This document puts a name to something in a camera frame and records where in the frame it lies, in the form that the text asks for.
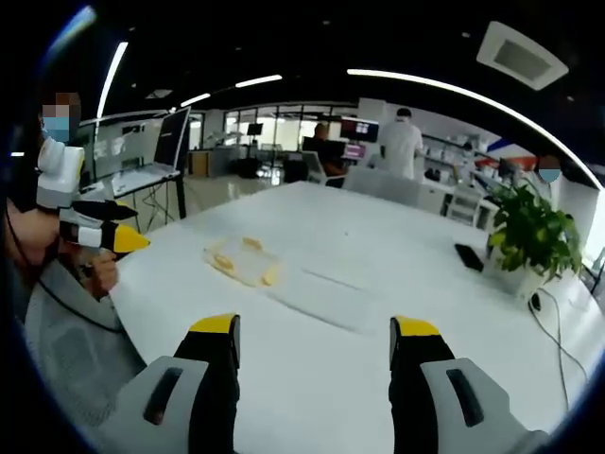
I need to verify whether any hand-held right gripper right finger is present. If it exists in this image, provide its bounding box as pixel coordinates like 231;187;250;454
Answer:
388;315;549;454

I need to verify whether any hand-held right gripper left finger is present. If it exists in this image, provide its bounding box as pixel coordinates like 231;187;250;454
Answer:
101;312;242;454

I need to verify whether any person's left hand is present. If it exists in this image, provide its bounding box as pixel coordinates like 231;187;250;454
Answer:
78;248;119;303

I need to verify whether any laptop on stand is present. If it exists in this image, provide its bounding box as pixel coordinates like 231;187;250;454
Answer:
78;116;188;226

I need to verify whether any blue face mask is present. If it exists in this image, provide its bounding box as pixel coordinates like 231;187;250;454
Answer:
41;116;73;143

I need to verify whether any dark computer monitor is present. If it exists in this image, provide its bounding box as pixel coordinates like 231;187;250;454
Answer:
152;106;192;172

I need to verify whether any white ceiling light strip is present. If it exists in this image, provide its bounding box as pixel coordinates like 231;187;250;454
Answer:
180;92;213;109
234;74;284;90
346;67;602;191
95;41;130;120

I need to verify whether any grey mesh chair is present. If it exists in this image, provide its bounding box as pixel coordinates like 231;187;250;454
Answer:
23;262;148;427

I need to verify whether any clear plastic sheet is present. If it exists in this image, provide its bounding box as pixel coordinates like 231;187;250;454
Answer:
268;268;375;335

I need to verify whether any black phone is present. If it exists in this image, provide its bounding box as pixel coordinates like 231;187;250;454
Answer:
454;242;486;273

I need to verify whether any white plant pot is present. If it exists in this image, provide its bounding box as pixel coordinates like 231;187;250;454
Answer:
493;254;545;300

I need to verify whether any white office chair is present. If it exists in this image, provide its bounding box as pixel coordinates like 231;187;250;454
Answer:
341;166;423;208
445;185;484;227

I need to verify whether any green potted plant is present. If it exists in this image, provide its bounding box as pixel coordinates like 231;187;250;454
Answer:
488;181;585;286

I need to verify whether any white ceiling air vent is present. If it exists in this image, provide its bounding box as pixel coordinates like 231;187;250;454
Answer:
475;20;570;92

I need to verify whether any black table cable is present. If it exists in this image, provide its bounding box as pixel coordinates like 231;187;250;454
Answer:
527;287;590;413

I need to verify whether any wall screen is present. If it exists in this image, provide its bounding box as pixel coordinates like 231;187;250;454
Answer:
339;117;380;144

